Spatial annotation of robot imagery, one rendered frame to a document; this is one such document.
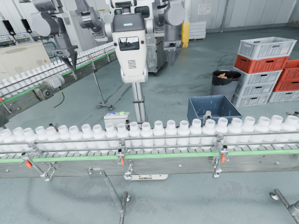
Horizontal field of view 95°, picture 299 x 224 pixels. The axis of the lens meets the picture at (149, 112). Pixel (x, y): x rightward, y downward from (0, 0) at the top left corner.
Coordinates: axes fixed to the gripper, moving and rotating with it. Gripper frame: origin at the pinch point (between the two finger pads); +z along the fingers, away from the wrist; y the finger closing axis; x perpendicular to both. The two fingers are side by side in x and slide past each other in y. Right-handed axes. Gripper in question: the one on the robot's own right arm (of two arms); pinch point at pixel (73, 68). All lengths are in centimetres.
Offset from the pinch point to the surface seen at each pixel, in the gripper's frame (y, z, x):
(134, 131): 15.6, 27.1, 27.1
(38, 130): 13.1, 25.9, -21.9
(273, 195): -3, 137, 151
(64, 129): 14.6, 24.8, -7.1
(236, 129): 17, 27, 74
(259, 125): 15, 26, 84
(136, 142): 16.4, 33.9, 27.5
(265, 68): -162, 64, 218
